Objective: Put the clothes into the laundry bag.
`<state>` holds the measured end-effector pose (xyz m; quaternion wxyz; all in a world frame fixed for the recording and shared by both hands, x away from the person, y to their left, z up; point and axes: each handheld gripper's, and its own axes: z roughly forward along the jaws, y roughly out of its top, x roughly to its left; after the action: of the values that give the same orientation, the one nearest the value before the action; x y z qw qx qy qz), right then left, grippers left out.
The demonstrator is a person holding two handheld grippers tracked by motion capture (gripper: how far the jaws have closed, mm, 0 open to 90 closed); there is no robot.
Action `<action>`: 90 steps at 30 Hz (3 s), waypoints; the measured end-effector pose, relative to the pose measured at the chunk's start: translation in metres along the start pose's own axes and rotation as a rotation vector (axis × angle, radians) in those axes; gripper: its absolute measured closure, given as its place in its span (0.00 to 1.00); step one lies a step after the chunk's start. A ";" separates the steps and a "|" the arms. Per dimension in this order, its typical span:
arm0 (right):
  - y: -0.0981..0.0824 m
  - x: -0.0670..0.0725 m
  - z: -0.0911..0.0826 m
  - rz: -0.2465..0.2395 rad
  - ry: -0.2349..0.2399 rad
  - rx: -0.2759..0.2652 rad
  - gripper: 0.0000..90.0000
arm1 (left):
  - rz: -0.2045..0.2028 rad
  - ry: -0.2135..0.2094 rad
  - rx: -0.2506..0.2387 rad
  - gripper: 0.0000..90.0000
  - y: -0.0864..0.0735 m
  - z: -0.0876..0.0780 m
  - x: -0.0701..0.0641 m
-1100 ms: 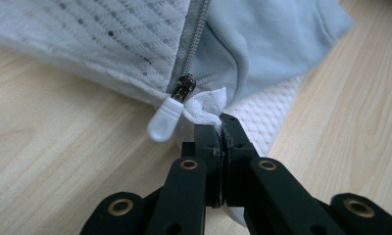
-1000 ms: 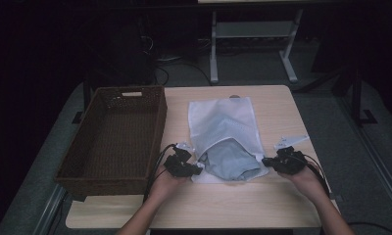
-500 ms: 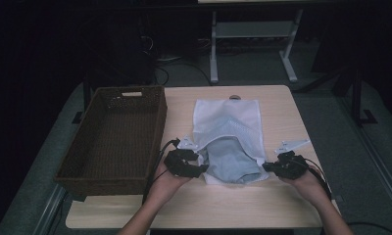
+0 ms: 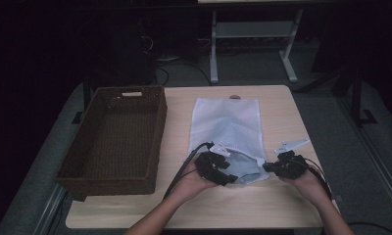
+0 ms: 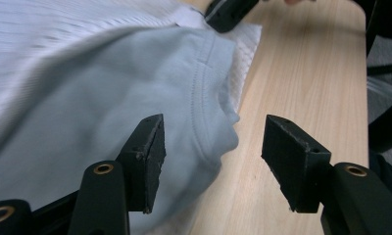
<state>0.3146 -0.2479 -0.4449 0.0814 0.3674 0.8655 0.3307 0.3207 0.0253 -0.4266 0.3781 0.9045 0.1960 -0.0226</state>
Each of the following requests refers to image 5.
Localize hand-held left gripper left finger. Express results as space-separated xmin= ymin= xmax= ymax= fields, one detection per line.
xmin=115 ymin=113 xmax=168 ymax=214

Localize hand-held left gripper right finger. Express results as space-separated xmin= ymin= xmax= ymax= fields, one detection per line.
xmin=261 ymin=114 xmax=333 ymax=214

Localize light blue garment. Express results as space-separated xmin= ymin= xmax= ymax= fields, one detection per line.
xmin=0 ymin=25 xmax=241 ymax=235

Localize white mesh laundry bag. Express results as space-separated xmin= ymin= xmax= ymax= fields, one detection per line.
xmin=0 ymin=0 xmax=263 ymax=235

